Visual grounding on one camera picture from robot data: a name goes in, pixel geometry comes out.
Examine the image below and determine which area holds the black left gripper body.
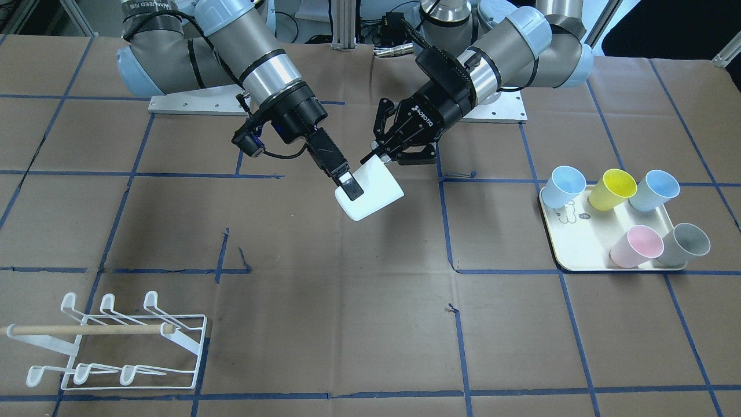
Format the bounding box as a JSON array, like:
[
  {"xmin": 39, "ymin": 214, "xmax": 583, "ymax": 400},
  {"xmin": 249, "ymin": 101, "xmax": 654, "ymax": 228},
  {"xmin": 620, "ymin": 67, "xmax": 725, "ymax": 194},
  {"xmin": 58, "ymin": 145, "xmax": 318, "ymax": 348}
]
[{"xmin": 391, "ymin": 49, "xmax": 476, "ymax": 151}]

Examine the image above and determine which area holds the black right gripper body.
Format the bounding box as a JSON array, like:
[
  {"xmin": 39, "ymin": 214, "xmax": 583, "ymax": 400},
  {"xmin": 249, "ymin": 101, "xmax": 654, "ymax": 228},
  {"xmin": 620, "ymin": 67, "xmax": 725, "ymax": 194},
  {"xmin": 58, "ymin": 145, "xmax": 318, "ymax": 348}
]
[{"xmin": 258, "ymin": 81, "xmax": 349, "ymax": 174}]

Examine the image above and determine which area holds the white plastic cup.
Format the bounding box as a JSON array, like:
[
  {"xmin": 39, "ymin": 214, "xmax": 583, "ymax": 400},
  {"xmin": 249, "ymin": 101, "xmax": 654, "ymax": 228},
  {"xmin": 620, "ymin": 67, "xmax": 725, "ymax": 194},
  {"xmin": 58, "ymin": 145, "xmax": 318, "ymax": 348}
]
[{"xmin": 335, "ymin": 155, "xmax": 404, "ymax": 221}]

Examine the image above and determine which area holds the light blue cup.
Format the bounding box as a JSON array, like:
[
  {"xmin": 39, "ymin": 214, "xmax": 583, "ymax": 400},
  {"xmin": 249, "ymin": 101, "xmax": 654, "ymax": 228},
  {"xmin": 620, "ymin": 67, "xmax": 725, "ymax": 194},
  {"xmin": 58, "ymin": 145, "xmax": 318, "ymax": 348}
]
[
  {"xmin": 628, "ymin": 170, "xmax": 680, "ymax": 212},
  {"xmin": 541, "ymin": 164, "xmax": 587, "ymax": 209}
]

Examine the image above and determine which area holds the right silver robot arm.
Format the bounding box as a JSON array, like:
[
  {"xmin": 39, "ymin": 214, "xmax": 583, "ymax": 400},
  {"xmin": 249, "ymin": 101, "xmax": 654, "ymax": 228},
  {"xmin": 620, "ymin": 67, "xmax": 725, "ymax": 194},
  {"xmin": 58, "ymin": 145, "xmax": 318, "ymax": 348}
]
[{"xmin": 117, "ymin": 1, "xmax": 363, "ymax": 200}]

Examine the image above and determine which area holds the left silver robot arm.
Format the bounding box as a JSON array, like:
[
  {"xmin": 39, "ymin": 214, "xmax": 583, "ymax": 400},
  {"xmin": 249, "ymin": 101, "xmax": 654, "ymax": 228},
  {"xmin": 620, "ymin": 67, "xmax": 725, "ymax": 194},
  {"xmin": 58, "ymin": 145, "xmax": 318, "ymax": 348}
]
[{"xmin": 361, "ymin": 1, "xmax": 595, "ymax": 164}]

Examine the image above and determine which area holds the yellow plastic cup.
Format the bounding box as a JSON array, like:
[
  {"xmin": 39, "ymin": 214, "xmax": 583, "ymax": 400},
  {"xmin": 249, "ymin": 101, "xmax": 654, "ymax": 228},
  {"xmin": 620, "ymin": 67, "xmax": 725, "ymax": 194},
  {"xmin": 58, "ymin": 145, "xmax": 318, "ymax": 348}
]
[{"xmin": 588, "ymin": 169, "xmax": 637, "ymax": 211}]

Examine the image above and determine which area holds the light blue cup front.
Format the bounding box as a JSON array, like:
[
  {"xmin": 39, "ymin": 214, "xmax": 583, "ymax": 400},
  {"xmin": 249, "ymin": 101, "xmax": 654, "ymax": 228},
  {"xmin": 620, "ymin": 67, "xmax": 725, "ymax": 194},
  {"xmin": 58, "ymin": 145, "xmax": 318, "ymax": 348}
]
[{"xmin": 628, "ymin": 170, "xmax": 680, "ymax": 212}]

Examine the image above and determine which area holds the pink plastic cup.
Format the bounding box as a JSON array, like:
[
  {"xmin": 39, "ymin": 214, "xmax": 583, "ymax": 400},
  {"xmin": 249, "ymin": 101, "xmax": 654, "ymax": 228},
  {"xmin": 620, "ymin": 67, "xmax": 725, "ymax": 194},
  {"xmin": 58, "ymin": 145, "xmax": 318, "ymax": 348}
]
[{"xmin": 609, "ymin": 225, "xmax": 665, "ymax": 268}]

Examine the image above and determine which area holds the wooden rack rod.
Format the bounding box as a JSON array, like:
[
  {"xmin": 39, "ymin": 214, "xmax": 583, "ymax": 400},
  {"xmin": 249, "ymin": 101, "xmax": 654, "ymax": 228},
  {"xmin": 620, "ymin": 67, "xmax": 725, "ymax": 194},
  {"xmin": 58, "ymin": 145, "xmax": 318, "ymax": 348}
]
[{"xmin": 2, "ymin": 324, "xmax": 178, "ymax": 336}]

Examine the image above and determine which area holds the grey plastic cup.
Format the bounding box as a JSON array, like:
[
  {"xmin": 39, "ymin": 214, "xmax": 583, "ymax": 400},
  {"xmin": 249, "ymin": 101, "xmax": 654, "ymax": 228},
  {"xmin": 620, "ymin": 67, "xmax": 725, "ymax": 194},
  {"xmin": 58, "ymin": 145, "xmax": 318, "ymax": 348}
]
[{"xmin": 656, "ymin": 224, "xmax": 711, "ymax": 267}]

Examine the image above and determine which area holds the cream bunny tray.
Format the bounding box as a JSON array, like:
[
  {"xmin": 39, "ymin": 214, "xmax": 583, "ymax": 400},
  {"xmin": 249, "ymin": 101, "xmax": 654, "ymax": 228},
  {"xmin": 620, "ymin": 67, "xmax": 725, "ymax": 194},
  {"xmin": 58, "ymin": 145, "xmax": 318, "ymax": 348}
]
[{"xmin": 539, "ymin": 185, "xmax": 674, "ymax": 272}]

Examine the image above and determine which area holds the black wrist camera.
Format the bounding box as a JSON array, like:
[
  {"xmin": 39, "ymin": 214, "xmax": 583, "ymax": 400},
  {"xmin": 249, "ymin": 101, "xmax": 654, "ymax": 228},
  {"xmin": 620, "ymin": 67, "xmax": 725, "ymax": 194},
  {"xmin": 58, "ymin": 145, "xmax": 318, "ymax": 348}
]
[{"xmin": 231, "ymin": 126, "xmax": 266, "ymax": 158}]

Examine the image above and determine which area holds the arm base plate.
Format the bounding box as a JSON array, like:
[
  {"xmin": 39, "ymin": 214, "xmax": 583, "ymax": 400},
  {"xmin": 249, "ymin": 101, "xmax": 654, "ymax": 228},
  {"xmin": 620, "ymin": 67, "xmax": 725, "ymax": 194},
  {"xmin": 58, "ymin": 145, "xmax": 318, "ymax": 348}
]
[{"xmin": 461, "ymin": 92, "xmax": 529, "ymax": 123}]

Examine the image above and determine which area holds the white wire cup rack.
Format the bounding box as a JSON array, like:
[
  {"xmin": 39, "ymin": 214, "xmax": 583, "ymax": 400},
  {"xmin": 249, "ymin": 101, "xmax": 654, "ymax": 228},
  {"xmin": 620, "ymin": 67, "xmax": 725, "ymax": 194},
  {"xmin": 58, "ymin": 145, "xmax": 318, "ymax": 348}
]
[{"xmin": 2, "ymin": 291, "xmax": 207, "ymax": 392}]

